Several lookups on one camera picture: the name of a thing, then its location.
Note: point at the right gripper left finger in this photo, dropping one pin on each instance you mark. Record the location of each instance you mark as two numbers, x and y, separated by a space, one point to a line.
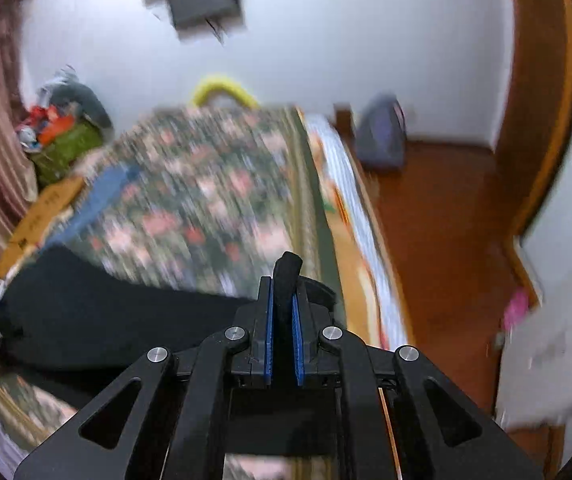
248 364

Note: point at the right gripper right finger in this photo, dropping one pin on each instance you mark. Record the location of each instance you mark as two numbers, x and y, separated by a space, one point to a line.
317 363

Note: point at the black pants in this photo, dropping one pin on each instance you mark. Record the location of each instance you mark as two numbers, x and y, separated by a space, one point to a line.
73 323

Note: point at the floral bedspread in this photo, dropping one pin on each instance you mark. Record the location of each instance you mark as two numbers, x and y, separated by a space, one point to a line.
224 196

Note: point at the purple backpack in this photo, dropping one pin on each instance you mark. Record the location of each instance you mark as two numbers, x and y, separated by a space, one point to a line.
380 134

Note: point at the folded blue jeans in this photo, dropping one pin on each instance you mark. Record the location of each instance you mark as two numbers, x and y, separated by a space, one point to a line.
106 188

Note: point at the white cabinet with stickers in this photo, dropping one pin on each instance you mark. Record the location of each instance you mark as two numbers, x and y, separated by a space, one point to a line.
535 384

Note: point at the wooden lap desk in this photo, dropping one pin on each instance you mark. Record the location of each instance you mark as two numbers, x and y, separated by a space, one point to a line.
32 229

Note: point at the green cloth covered table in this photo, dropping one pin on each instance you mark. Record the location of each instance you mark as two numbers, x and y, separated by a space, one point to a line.
55 161

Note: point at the orange box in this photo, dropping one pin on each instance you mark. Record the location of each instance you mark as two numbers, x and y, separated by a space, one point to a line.
56 128

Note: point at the wooden door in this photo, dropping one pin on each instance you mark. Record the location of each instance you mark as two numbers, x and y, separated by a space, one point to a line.
537 121

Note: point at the grey neck pillow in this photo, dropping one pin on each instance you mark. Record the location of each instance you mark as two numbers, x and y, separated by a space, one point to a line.
85 101

